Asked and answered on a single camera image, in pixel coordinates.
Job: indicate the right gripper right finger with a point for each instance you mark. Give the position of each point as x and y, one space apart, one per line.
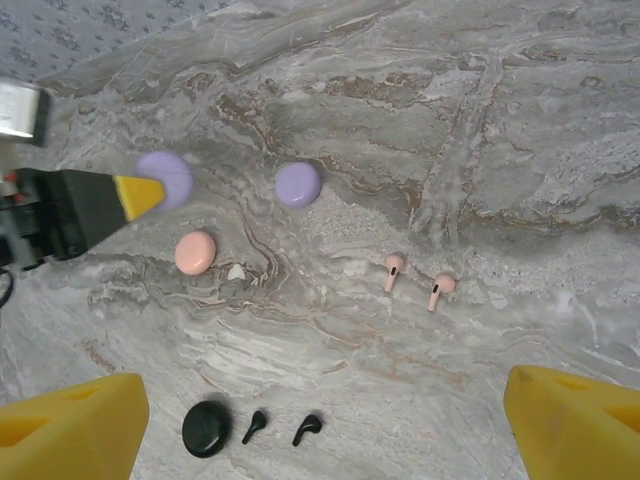
575 430

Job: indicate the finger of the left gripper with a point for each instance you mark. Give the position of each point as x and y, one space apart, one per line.
90 210

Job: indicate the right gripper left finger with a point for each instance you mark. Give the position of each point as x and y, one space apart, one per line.
75 430

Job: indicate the purple earbud charging case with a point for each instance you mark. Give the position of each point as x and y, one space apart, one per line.
297 185
170 172

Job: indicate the pink earbud charging case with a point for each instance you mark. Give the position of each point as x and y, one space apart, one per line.
195 252

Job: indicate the black earbud charging case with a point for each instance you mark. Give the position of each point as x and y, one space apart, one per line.
206 430

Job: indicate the small white scrap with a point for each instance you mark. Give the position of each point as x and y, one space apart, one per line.
236 272

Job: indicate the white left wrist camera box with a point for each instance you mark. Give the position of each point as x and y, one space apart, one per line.
20 112

